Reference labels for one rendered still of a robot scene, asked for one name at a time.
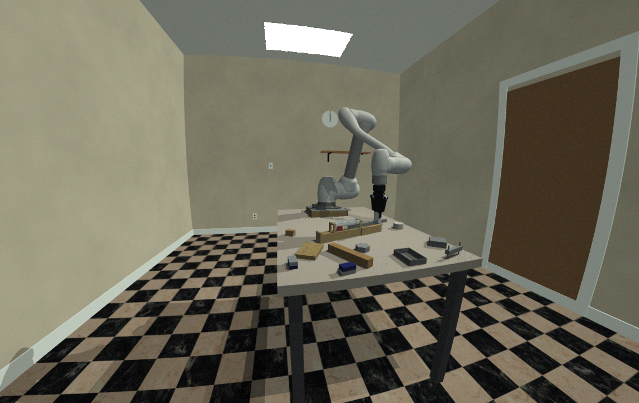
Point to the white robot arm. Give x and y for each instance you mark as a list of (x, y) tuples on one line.
[(384, 161)]

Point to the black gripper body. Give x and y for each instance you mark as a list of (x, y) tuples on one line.
[(379, 189)]

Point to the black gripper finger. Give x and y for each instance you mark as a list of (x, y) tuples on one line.
[(374, 205), (381, 207)]

